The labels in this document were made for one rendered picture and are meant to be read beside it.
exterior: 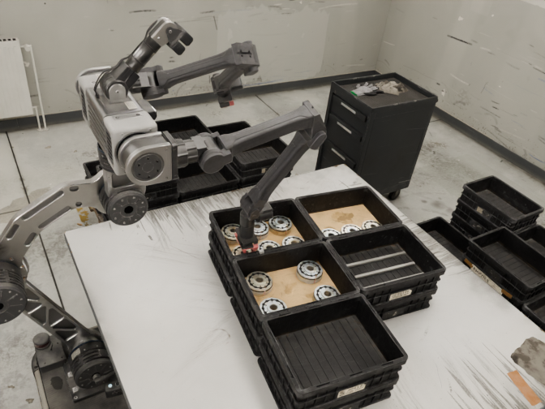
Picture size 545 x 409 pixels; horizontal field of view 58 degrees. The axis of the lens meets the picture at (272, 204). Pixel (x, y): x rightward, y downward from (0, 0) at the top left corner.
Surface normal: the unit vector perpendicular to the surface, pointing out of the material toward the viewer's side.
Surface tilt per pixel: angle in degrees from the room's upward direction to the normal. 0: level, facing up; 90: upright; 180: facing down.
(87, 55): 90
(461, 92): 90
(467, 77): 90
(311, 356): 0
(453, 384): 0
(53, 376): 0
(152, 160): 90
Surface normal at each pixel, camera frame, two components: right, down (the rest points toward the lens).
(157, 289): 0.11, -0.80
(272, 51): 0.51, 0.56
